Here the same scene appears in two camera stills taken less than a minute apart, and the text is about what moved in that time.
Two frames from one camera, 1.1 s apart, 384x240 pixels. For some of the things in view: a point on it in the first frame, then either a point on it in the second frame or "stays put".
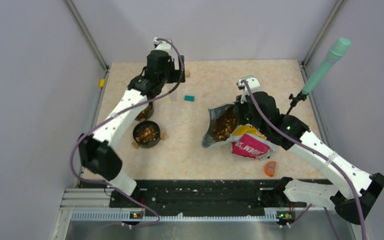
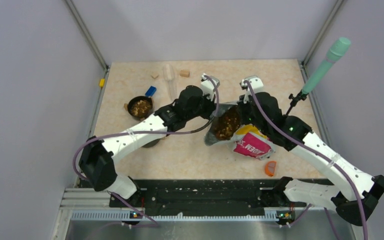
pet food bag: (246, 140) stays put
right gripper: (241, 101) stays put
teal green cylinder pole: (338, 50) stays put
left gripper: (175, 73) → (208, 97)
